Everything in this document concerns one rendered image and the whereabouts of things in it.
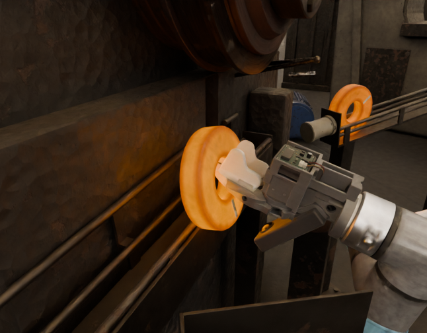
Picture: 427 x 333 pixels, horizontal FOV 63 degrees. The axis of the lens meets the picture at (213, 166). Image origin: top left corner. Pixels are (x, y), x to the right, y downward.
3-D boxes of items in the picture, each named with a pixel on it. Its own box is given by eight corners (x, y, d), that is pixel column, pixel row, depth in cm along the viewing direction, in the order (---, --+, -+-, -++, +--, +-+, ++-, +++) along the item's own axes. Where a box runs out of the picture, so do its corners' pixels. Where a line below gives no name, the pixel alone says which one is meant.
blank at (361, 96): (336, 143, 111) (345, 147, 108) (320, 108, 102) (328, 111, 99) (369, 110, 112) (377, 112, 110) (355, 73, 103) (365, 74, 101)
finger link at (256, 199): (236, 168, 51) (291, 193, 49) (233, 178, 52) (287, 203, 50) (223, 182, 47) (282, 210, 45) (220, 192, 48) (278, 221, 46)
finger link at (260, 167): (223, 125, 53) (279, 149, 50) (214, 158, 56) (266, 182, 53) (213, 131, 50) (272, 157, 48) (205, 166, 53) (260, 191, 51)
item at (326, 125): (299, 139, 104) (299, 120, 101) (321, 131, 107) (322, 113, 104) (313, 145, 99) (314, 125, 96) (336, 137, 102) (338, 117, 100)
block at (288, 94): (242, 176, 98) (245, 90, 88) (252, 165, 104) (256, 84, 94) (279, 183, 94) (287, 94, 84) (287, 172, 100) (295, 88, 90)
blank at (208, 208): (165, 156, 45) (187, 156, 43) (216, 112, 57) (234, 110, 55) (197, 250, 51) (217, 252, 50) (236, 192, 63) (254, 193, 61)
